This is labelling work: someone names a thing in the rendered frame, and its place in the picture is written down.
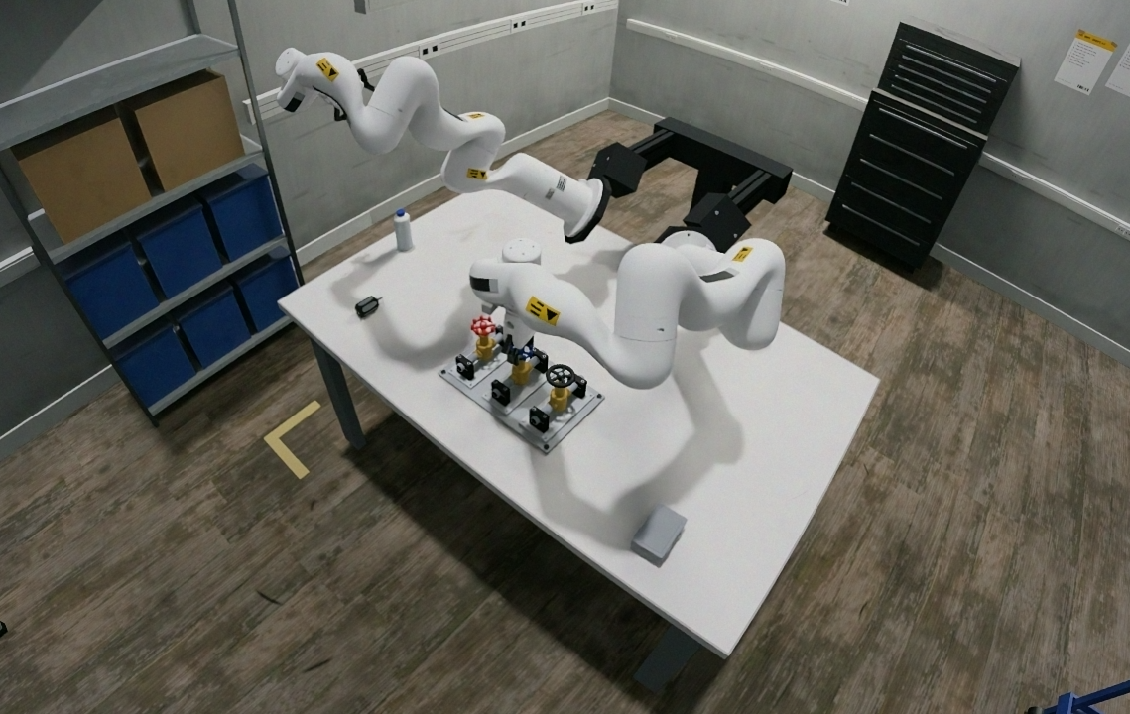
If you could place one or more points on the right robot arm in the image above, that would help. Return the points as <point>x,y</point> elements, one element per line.
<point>408,95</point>

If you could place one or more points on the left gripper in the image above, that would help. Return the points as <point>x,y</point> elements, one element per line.
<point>516,333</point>

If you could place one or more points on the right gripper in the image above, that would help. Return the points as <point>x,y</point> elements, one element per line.
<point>364,82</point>

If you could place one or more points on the white bottle with blue cap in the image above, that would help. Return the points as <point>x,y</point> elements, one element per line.
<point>403,230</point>

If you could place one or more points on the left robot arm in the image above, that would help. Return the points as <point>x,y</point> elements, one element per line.
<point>658,288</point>

